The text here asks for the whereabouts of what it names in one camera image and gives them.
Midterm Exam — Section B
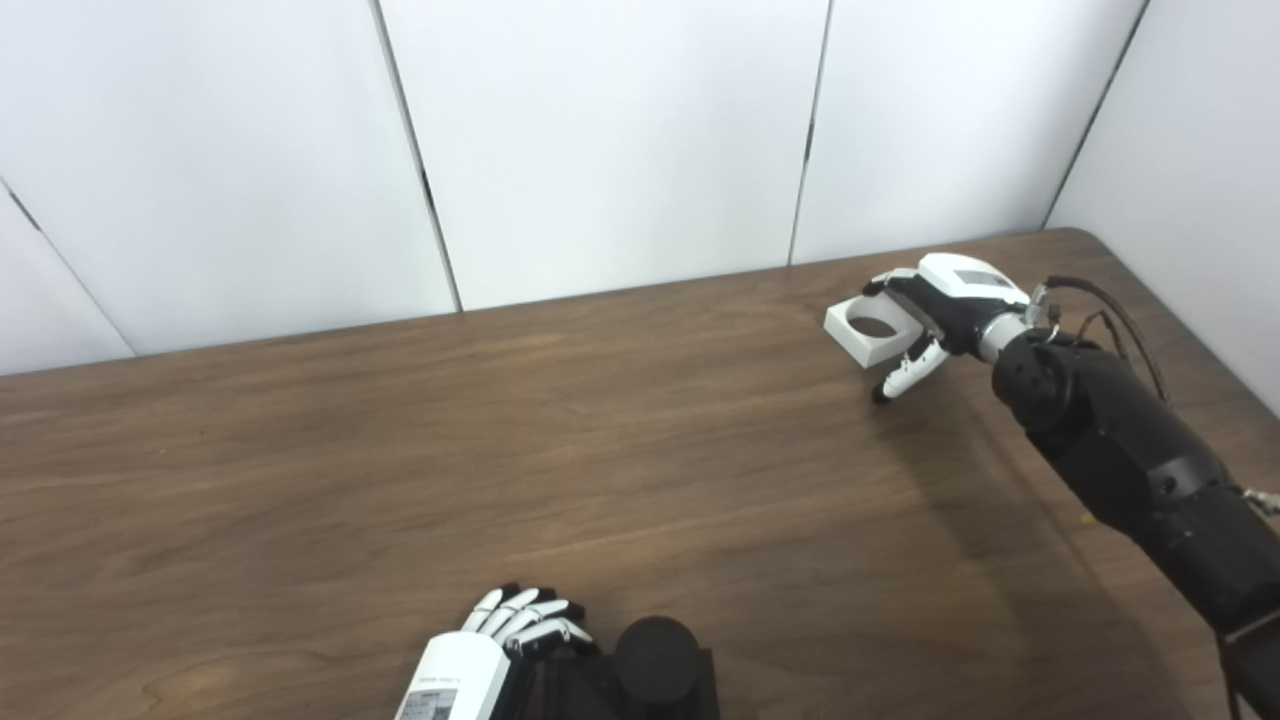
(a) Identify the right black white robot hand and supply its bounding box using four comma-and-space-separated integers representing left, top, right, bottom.
862, 253, 1031, 405

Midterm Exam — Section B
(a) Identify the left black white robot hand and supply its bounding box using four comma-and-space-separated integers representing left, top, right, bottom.
395, 584, 598, 720

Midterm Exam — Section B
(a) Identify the white square piece with hole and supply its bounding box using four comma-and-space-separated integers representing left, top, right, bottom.
824, 296, 926, 369

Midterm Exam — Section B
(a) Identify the black peg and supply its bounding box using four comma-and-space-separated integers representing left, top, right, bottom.
520, 616, 721, 720

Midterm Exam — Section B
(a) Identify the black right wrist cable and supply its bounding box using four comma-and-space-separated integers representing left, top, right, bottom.
1045, 276, 1171, 401

